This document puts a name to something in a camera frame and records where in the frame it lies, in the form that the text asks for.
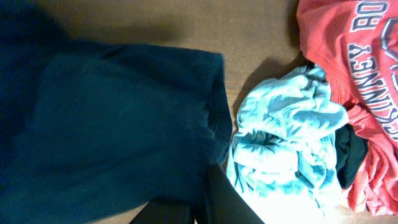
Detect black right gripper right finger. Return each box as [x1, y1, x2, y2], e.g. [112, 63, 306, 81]
[194, 164, 264, 224]

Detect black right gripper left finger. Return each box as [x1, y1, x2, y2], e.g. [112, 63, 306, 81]
[129, 199, 195, 224]

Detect navy blue shorts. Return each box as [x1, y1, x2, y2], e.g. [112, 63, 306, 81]
[1, 1, 232, 224]

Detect light blue crumpled shirt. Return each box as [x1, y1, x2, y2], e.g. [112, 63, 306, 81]
[226, 67, 348, 223]

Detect black garment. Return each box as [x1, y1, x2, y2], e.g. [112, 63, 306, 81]
[335, 124, 368, 189]

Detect red printed t-shirt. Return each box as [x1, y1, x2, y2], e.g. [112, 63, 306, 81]
[296, 0, 397, 216]

